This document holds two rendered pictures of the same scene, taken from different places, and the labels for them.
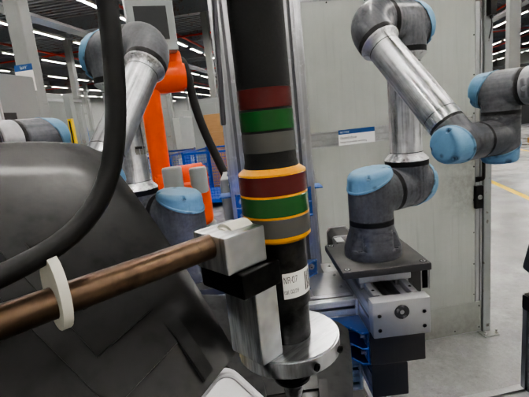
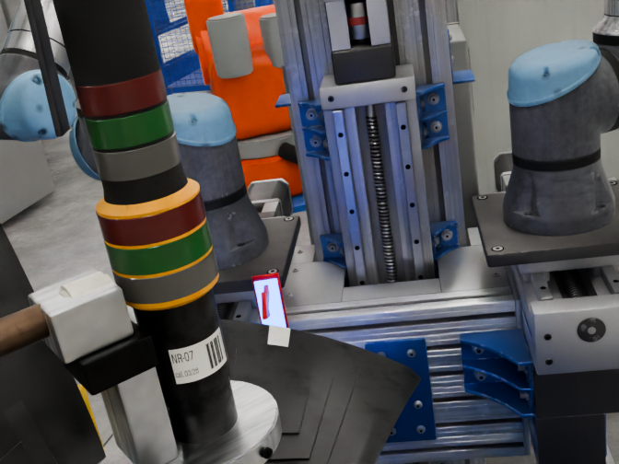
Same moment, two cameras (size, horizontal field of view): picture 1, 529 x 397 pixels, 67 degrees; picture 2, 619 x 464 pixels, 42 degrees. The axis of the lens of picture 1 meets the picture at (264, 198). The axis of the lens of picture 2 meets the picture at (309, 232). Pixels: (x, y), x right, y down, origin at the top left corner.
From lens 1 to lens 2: 0.15 m
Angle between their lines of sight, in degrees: 15
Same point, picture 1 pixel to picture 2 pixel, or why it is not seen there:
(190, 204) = (206, 129)
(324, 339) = (247, 436)
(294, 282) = (190, 360)
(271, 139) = (124, 162)
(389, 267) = (578, 246)
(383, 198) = (576, 112)
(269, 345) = (151, 447)
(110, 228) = not seen: outside the picture
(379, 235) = (565, 183)
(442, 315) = not seen: outside the picture
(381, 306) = (551, 319)
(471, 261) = not seen: outside the picture
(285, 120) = (145, 130)
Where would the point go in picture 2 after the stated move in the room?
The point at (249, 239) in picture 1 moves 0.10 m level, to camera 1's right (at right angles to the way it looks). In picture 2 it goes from (96, 312) to (350, 291)
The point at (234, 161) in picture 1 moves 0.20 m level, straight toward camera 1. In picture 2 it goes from (294, 37) to (282, 63)
